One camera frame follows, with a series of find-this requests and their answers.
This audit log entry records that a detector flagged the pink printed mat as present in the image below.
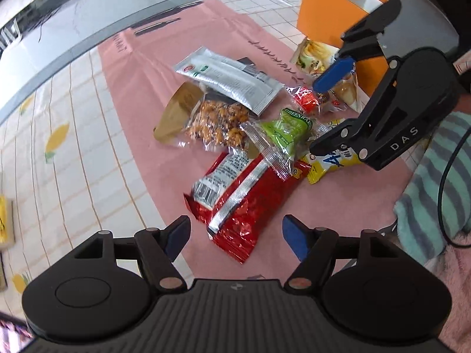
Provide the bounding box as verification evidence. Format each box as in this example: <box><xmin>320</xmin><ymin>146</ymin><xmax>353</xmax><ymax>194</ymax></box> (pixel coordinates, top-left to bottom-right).
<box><xmin>97</xmin><ymin>0</ymin><xmax>420</xmax><ymax>282</ymax></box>

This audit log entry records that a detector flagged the green snack packet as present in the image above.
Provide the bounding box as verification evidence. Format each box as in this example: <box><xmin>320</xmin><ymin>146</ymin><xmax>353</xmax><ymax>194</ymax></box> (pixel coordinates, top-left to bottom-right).
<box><xmin>239</xmin><ymin>107</ymin><xmax>332</xmax><ymax>182</ymax></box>

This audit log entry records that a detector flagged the person's right hand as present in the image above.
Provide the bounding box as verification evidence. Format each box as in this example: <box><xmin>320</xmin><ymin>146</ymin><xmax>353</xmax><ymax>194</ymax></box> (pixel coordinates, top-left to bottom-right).
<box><xmin>453</xmin><ymin>49</ymin><xmax>471</xmax><ymax>94</ymax></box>

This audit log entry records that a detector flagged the clear packet of coated nuts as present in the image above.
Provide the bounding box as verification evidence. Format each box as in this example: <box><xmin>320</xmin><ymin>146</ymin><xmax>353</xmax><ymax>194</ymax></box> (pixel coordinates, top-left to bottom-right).
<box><xmin>152</xmin><ymin>81</ymin><xmax>258</xmax><ymax>153</ymax></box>

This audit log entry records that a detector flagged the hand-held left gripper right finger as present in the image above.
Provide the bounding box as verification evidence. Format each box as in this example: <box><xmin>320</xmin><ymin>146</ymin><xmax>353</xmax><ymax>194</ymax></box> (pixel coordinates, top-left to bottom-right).
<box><xmin>281</xmin><ymin>215</ymin><xmax>402</xmax><ymax>291</ymax></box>

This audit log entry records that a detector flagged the pink fluffy clothing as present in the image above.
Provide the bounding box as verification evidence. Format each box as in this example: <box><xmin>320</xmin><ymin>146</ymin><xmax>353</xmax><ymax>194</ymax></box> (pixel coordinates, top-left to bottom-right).
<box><xmin>425</xmin><ymin>228</ymin><xmax>471</xmax><ymax>353</ymax></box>

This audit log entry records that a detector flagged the beige pastry packet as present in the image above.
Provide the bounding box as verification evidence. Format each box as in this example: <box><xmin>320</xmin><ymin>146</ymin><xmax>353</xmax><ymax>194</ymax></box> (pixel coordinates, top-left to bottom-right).
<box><xmin>329</xmin><ymin>71</ymin><xmax>360</xmax><ymax>113</ymax></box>

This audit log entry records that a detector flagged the red foil snack bag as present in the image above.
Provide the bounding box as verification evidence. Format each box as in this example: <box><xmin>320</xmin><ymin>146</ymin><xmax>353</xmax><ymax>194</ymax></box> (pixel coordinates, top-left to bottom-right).
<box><xmin>183</xmin><ymin>151</ymin><xmax>311</xmax><ymax>264</ymax></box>

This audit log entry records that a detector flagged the orange cardboard box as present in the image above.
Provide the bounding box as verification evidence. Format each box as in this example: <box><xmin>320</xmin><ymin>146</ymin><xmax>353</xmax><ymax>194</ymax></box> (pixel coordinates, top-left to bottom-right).
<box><xmin>296</xmin><ymin>0</ymin><xmax>391</xmax><ymax>114</ymax></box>

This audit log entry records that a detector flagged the yellow snack packet blue print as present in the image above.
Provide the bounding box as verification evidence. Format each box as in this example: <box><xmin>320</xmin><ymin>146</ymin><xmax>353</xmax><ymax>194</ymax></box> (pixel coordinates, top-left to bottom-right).
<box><xmin>300</xmin><ymin>118</ymin><xmax>363</xmax><ymax>185</ymax></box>

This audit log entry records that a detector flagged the black cable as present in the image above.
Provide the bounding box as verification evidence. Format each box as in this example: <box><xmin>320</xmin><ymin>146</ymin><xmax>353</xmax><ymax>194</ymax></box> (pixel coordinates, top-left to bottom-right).
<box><xmin>437</xmin><ymin>125</ymin><xmax>471</xmax><ymax>248</ymax></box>

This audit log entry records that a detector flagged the white silver snack packet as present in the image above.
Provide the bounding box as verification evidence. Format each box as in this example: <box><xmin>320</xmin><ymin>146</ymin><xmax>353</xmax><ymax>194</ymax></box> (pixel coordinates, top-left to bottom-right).
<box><xmin>174</xmin><ymin>46</ymin><xmax>285</xmax><ymax>116</ymax></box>

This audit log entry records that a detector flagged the white marble counter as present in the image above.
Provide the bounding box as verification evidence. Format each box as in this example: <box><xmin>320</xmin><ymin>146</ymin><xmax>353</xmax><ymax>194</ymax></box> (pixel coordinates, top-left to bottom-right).
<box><xmin>0</xmin><ymin>0</ymin><xmax>208</xmax><ymax>126</ymax></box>

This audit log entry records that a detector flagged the yellow green chip packet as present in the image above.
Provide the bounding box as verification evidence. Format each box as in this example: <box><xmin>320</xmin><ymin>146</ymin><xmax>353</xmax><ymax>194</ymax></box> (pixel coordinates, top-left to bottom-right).
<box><xmin>289</xmin><ymin>39</ymin><xmax>341</xmax><ymax>78</ymax></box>

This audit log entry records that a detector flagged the person's right forearm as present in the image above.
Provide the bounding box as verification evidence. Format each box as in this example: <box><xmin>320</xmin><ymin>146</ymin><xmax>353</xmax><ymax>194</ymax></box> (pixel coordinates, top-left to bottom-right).
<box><xmin>393</xmin><ymin>113</ymin><xmax>471</xmax><ymax>265</ymax></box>

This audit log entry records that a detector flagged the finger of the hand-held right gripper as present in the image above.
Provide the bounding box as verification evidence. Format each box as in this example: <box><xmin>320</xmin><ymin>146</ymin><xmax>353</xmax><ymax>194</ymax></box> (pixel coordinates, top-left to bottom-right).
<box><xmin>312</xmin><ymin>0</ymin><xmax>402</xmax><ymax>92</ymax></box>
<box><xmin>309</xmin><ymin>58</ymin><xmax>410</xmax><ymax>171</ymax></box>

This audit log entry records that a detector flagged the yellow book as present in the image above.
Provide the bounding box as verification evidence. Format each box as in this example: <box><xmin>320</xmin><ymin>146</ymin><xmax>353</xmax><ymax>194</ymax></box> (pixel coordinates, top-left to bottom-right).
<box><xmin>0</xmin><ymin>196</ymin><xmax>16</xmax><ymax>249</ymax></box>

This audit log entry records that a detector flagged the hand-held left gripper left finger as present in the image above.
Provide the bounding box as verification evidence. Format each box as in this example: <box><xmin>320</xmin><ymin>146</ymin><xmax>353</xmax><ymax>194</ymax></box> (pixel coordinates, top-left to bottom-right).
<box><xmin>72</xmin><ymin>215</ymin><xmax>192</xmax><ymax>291</ymax></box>

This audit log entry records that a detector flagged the small red candy packet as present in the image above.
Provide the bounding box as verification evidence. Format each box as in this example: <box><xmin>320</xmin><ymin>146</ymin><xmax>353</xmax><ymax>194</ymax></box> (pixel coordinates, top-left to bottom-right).
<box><xmin>285</xmin><ymin>85</ymin><xmax>348</xmax><ymax>115</ymax></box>

